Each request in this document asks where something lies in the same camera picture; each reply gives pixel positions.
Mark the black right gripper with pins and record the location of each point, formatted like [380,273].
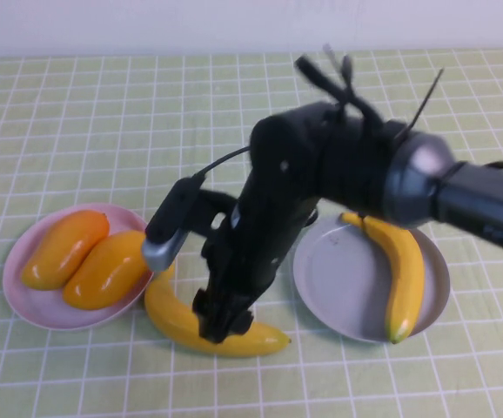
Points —
[256,244]

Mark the yellow plastic banana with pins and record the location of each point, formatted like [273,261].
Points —
[404,278]
[173,318]

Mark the plain yellow-orange mango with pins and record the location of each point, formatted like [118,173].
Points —
[103,274]

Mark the mango with orange blush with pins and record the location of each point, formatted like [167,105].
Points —
[60,252]

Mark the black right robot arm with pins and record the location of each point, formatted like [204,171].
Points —
[356,174]

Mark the grey round plate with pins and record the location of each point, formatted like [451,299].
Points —
[343,287]

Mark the pink round plate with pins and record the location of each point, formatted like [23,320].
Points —
[38,305]

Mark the green checkered tablecloth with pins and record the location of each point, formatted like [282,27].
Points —
[103,122]

